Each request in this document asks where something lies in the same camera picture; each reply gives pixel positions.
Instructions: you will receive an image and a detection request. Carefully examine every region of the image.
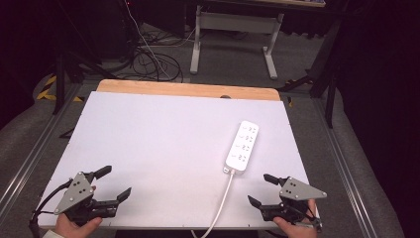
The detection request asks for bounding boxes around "person's left hand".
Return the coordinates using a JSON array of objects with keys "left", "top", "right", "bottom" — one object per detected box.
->
[{"left": 53, "top": 185, "right": 104, "bottom": 238}]

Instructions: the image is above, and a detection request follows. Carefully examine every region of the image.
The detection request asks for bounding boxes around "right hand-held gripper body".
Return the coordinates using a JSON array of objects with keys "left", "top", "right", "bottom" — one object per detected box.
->
[{"left": 260, "top": 176, "right": 328, "bottom": 223}]

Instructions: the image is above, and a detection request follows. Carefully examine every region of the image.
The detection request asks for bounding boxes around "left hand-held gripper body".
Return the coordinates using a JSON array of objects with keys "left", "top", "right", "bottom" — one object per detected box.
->
[{"left": 53, "top": 171, "right": 119, "bottom": 228}]

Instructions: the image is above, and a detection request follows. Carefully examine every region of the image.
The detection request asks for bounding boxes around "grey metal floor rail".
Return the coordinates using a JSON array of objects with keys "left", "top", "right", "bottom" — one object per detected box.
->
[
  {"left": 312, "top": 98, "right": 381, "bottom": 238},
  {"left": 0, "top": 82, "right": 84, "bottom": 213}
]

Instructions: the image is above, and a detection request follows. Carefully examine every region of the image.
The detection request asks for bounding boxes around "white power strip cable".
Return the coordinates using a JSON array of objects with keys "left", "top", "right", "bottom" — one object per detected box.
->
[{"left": 190, "top": 169, "right": 237, "bottom": 238}]

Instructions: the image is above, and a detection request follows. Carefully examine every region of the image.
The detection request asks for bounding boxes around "black floor cable bundle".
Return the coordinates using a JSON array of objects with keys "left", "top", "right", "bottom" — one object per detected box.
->
[{"left": 131, "top": 23, "right": 184, "bottom": 83}]

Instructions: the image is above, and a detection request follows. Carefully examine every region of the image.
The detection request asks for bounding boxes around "person's right hand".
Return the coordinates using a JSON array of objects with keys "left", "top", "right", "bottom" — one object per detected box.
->
[{"left": 272, "top": 198, "right": 319, "bottom": 238}]

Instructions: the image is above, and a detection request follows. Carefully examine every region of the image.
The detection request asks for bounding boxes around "black metal stand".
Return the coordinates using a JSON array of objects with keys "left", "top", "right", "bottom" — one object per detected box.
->
[
  {"left": 276, "top": 13, "right": 345, "bottom": 129},
  {"left": 52, "top": 49, "right": 117, "bottom": 116}
]

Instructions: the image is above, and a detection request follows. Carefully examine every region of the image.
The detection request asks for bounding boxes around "white floor cable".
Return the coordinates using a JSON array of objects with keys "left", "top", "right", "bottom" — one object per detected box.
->
[{"left": 124, "top": 0, "right": 196, "bottom": 81}]

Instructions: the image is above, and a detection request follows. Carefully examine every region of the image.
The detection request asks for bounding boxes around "white metal desk frame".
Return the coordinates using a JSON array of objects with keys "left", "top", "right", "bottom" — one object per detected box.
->
[{"left": 189, "top": 4, "right": 285, "bottom": 81}]

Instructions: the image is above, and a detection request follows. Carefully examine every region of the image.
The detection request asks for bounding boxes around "white power strip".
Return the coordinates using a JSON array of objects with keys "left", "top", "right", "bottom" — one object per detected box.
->
[{"left": 225, "top": 120, "right": 260, "bottom": 175}]

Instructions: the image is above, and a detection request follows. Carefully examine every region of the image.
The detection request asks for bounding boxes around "yellow black floor tape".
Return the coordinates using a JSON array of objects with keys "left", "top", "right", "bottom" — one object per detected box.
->
[{"left": 35, "top": 74, "right": 85, "bottom": 103}]

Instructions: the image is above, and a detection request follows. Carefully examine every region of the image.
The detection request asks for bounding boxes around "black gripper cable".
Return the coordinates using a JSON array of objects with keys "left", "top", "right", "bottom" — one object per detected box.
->
[{"left": 28, "top": 178, "right": 73, "bottom": 238}]

